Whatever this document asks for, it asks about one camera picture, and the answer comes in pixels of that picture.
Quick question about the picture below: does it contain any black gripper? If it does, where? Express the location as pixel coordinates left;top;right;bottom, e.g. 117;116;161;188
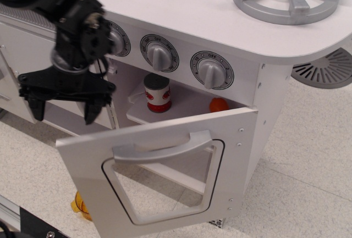
18;66;116;125

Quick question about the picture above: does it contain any white oven door with window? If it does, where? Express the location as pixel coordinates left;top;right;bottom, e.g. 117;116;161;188
56;108;257;237

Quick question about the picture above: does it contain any grey oven door handle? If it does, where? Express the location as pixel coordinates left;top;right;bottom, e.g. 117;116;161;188
112;129;214;165

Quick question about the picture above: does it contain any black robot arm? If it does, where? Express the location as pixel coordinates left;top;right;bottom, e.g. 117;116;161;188
1;0;117;125

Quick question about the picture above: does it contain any white cabinet door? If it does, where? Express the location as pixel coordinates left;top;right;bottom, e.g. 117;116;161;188
0;20;111;129

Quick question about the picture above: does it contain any grey left stove knob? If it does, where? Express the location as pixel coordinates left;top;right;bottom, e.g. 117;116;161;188
108;21;131;57

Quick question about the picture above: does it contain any grey stove knob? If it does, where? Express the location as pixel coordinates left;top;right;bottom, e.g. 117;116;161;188
190;51;235;90
108;21;131;57
140;34;179;73

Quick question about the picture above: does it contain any red white toy can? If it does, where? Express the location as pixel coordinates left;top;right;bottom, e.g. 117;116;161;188
144;73;172;113

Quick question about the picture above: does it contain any orange transparent toy pot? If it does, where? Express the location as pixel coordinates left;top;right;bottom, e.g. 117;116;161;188
70;191;92;221

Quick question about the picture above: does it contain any grey vent grille plate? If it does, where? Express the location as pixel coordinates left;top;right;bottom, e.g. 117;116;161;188
1;4;56;31

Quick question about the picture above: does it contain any grey middle stove knob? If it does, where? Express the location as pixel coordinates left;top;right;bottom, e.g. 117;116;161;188
140;34;179;73

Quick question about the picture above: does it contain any white toy kitchen stove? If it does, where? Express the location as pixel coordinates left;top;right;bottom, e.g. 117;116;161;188
1;0;351;231

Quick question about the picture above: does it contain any grey right stove knob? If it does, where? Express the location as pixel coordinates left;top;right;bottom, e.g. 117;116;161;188
190;51;235;90

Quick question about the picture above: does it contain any orange toy carrot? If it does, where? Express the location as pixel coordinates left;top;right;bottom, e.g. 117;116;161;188
209;98;229;113

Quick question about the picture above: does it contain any aluminium extrusion foot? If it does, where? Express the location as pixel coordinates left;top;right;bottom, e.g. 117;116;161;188
208;218;226;229

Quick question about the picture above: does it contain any grey slotted round disc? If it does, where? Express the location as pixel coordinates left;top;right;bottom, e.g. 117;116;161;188
291;48;351;89

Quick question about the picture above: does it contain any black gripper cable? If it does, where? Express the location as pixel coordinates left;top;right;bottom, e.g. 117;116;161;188
95;58;109;81

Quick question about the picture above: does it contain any aluminium frame rail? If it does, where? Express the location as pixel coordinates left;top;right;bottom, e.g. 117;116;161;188
1;196;21;231

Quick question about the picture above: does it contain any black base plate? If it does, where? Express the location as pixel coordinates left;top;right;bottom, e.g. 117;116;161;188
0;206;69;238

